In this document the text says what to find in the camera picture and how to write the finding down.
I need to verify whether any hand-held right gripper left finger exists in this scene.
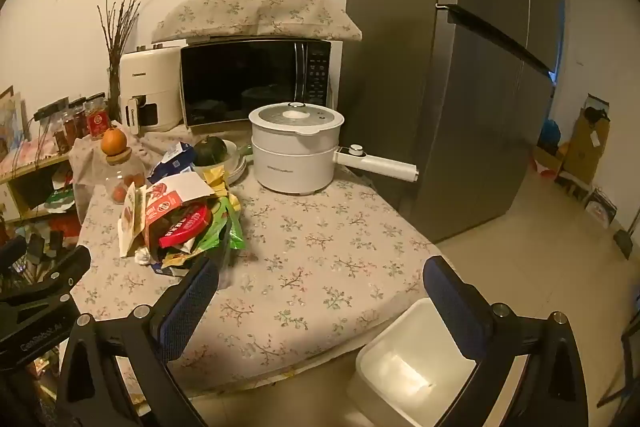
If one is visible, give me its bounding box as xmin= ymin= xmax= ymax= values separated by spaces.
xmin=54 ymin=255 xmax=221 ymax=427

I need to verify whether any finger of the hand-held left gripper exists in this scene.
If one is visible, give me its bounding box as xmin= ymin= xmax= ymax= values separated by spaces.
xmin=0 ymin=245 xmax=92 ymax=308

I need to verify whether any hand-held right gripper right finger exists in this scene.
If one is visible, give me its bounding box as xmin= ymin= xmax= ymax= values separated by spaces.
xmin=422 ymin=255 xmax=591 ymax=427

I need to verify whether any white trash bin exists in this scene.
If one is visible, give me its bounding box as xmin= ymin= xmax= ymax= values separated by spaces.
xmin=346 ymin=297 xmax=496 ymax=427

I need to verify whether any blue carton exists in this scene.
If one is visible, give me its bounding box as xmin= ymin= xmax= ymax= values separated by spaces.
xmin=150 ymin=142 xmax=197 ymax=182

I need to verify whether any red round wrapper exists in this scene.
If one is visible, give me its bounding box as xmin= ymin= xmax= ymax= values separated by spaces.
xmin=159 ymin=202 xmax=212 ymax=249

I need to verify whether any white snack packet brown print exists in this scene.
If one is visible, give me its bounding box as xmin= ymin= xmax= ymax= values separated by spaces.
xmin=117 ymin=184 xmax=148 ymax=258

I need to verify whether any white and red paper bag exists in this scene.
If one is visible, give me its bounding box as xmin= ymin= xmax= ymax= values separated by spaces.
xmin=145 ymin=172 xmax=216 ymax=248

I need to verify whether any wooden shelf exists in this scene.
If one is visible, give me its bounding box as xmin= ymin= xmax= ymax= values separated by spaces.
xmin=0 ymin=152 xmax=81 ymax=223

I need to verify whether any glass jar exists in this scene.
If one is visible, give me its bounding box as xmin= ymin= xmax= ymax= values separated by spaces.
xmin=100 ymin=147 xmax=147 ymax=205

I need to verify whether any stack of white bowls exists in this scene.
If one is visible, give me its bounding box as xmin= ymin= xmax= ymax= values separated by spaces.
xmin=192 ymin=139 xmax=248 ymax=185

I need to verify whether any large orange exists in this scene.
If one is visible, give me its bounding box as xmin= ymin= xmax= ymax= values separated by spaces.
xmin=101 ymin=128 xmax=128 ymax=155

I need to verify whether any dark spice jar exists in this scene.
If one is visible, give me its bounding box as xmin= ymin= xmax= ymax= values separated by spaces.
xmin=67 ymin=99 xmax=88 ymax=140

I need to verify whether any dark green squash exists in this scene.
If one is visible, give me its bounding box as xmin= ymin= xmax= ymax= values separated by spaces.
xmin=192 ymin=135 xmax=231 ymax=166

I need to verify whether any red label spice jar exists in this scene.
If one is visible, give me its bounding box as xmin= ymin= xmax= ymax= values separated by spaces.
xmin=86 ymin=94 xmax=110 ymax=140

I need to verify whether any white electric pot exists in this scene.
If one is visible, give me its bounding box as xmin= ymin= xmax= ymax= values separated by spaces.
xmin=248 ymin=102 xmax=418 ymax=195

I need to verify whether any dustpan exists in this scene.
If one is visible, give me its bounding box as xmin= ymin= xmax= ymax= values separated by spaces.
xmin=612 ymin=212 xmax=640 ymax=260

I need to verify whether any blue bag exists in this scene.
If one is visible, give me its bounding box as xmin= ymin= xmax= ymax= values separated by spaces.
xmin=540 ymin=119 xmax=562 ymax=152

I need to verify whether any cardboard box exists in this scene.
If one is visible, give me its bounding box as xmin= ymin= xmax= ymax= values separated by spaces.
xmin=562 ymin=94 xmax=612 ymax=188

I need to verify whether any white air fryer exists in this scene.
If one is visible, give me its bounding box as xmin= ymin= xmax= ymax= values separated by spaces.
xmin=118 ymin=46 xmax=183 ymax=134

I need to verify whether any black microwave oven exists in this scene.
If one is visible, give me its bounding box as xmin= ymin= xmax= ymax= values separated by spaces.
xmin=179 ymin=38 xmax=346 ymax=130

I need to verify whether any grey refrigerator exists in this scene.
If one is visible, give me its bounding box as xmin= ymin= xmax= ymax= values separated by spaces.
xmin=345 ymin=0 xmax=563 ymax=244

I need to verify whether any dried branches bundle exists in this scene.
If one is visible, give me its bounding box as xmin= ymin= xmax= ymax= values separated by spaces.
xmin=97 ymin=0 xmax=155 ymax=118

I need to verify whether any floral pillow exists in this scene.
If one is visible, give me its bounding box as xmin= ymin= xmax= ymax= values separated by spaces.
xmin=151 ymin=0 xmax=363 ymax=45

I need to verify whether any picture frame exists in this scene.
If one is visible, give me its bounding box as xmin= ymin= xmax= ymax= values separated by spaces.
xmin=0 ymin=86 xmax=28 ymax=158

